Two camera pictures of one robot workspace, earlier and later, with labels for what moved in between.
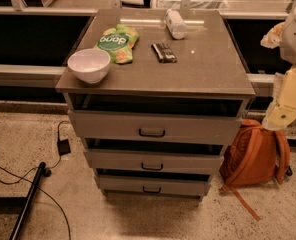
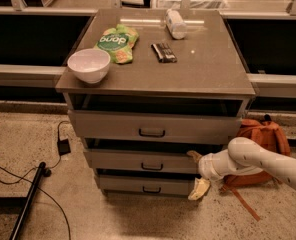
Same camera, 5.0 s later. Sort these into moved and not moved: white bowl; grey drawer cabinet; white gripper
Moved: white gripper
Not moved: grey drawer cabinet; white bowl
